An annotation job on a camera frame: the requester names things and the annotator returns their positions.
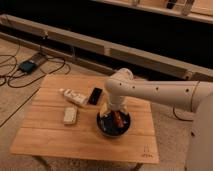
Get white rectangular eraser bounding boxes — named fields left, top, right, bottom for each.
left=63, top=107, right=77, bottom=125

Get wooden folding table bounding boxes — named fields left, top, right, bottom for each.
left=10, top=75, right=159, bottom=164

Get black floor cable right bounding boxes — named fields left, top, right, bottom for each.
left=172, top=106, right=195, bottom=122

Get long wooden beam rail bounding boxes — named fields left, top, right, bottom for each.
left=0, top=14, right=213, bottom=81

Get black power adapter box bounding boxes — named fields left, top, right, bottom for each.
left=18, top=60, right=36, bottom=74

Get red item in bowl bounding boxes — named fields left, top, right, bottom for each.
left=115, top=111, right=123, bottom=128

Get black floor cable left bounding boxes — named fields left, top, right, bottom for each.
left=0, top=42, right=72, bottom=129

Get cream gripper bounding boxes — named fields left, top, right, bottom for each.
left=100, top=102, right=128, bottom=117

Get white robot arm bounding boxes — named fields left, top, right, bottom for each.
left=100, top=68, right=213, bottom=171

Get white ceramic cup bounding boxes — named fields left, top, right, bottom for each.
left=88, top=87, right=102, bottom=105

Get black bowl with items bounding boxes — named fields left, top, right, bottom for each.
left=96, top=112, right=131, bottom=137

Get white tube bottle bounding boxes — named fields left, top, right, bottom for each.
left=59, top=88, right=87, bottom=107

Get black floor cable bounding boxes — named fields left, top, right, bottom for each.
left=0, top=42, right=72, bottom=129
left=172, top=106, right=195, bottom=122

